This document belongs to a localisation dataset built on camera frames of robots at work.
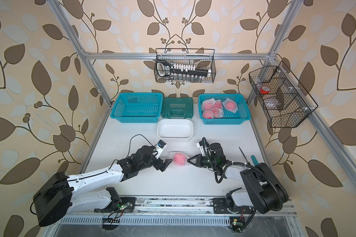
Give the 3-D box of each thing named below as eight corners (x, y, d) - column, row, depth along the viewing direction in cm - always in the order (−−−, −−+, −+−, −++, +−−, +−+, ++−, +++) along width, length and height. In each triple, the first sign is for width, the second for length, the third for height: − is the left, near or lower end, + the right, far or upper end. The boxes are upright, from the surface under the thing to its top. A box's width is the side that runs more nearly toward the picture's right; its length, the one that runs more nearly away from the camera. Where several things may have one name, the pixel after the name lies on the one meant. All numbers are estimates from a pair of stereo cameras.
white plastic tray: (156, 142, 100) (155, 137, 96) (159, 123, 110) (157, 118, 106) (193, 142, 100) (194, 137, 96) (192, 123, 110) (193, 118, 106)
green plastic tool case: (161, 120, 114) (160, 112, 107) (164, 102, 126) (162, 94, 119) (193, 119, 113) (193, 112, 107) (192, 102, 126) (192, 94, 119)
